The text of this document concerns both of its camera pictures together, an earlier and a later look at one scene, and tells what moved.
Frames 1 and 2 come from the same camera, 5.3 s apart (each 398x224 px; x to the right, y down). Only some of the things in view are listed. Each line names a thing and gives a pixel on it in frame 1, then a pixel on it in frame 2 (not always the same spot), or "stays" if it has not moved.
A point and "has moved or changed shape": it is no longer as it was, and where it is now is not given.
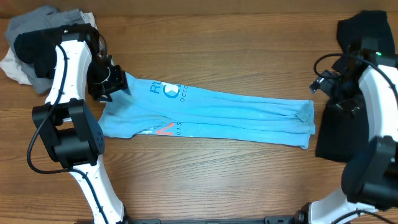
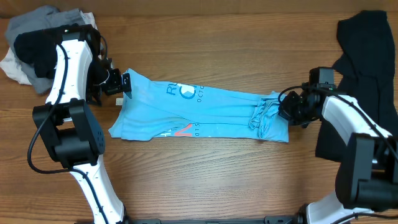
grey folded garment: (41, 17) stays
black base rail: (279, 219) stays
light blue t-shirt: (153, 108) has moved or changed shape
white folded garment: (12, 67) stays
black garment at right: (365, 40) stays
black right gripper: (341, 101) to (286, 106)
